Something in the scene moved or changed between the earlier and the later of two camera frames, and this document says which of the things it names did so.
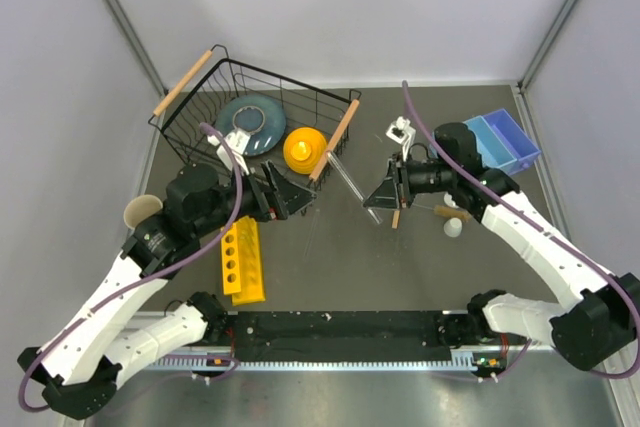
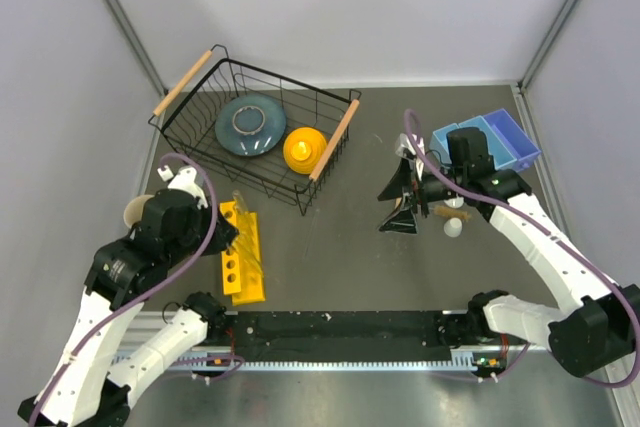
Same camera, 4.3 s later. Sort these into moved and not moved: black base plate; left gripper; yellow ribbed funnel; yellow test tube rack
Moved: left gripper
Not moved: yellow test tube rack; black base plate; yellow ribbed funnel
